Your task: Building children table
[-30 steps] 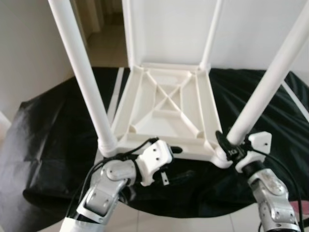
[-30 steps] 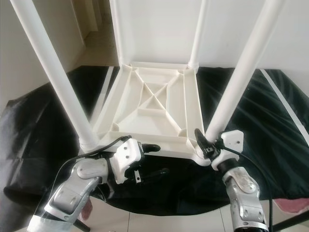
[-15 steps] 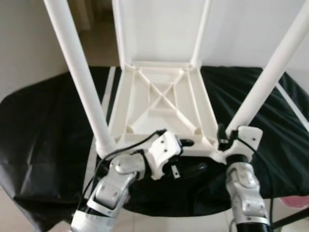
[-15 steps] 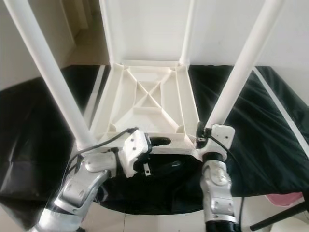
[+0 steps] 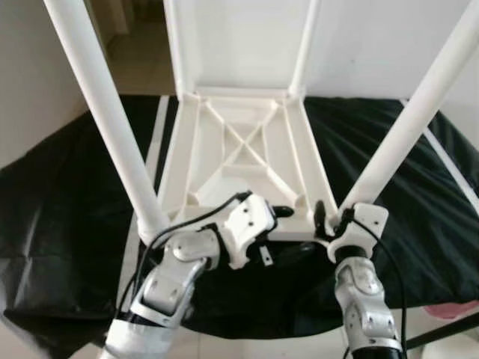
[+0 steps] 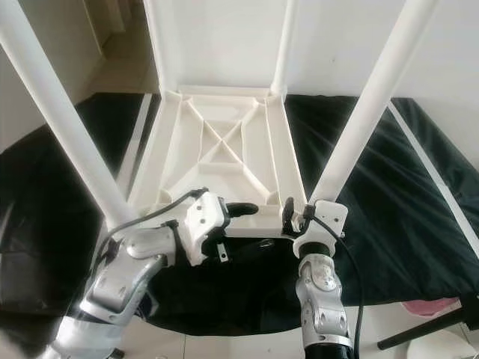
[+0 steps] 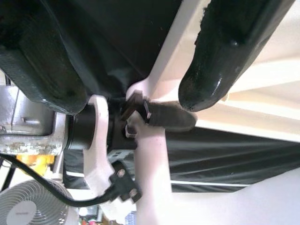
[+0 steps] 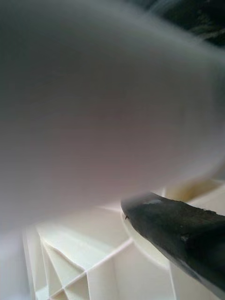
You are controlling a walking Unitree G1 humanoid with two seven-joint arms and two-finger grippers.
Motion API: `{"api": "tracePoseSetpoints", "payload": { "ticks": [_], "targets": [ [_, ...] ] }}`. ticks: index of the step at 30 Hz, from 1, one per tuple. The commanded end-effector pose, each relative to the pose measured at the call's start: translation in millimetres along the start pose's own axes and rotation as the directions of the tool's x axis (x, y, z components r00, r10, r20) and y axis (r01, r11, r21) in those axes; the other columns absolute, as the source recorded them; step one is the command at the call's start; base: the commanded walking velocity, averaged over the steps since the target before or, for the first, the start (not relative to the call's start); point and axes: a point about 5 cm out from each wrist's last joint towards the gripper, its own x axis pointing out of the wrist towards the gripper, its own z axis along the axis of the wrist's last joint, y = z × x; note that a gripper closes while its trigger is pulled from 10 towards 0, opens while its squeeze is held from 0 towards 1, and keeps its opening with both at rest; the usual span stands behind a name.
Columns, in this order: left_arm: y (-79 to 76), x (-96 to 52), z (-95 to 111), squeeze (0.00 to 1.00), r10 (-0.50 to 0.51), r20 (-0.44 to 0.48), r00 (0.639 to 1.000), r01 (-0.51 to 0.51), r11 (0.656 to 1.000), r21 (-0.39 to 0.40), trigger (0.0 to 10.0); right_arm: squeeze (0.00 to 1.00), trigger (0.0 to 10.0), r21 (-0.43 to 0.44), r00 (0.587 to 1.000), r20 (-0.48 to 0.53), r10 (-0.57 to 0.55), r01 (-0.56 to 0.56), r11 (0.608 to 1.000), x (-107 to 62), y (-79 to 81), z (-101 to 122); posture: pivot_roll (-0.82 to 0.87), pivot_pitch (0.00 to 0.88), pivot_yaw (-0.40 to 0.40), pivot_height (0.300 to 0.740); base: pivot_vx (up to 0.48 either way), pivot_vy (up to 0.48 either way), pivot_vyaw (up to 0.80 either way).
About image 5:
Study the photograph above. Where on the black metal stand leg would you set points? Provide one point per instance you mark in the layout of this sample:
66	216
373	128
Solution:
445	331

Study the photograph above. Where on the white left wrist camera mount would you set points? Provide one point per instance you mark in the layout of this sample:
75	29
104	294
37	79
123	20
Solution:
247	217

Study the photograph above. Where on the white plastic table leg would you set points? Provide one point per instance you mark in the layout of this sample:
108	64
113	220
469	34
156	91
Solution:
105	112
178	52
412	120
305	52

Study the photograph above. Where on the pink fabric item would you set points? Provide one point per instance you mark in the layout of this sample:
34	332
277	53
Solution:
453	309

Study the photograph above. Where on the black cloth table cover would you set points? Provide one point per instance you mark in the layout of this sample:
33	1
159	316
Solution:
60	209

